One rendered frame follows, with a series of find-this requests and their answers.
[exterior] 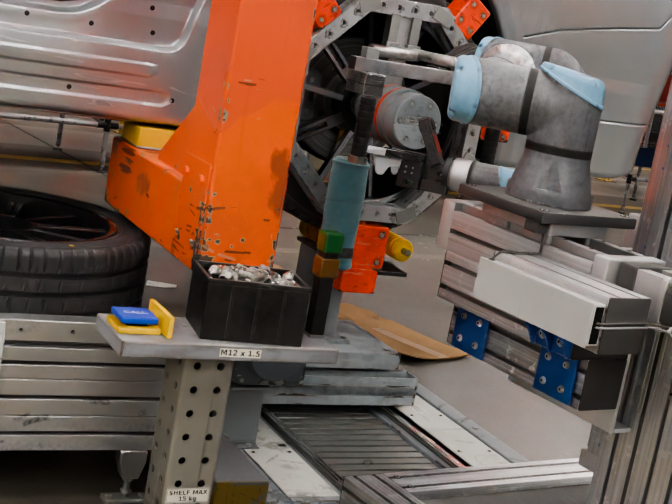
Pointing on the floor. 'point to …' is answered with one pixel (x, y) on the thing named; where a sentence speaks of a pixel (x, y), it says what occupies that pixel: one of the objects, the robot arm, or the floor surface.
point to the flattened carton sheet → (398, 335)
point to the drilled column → (188, 431)
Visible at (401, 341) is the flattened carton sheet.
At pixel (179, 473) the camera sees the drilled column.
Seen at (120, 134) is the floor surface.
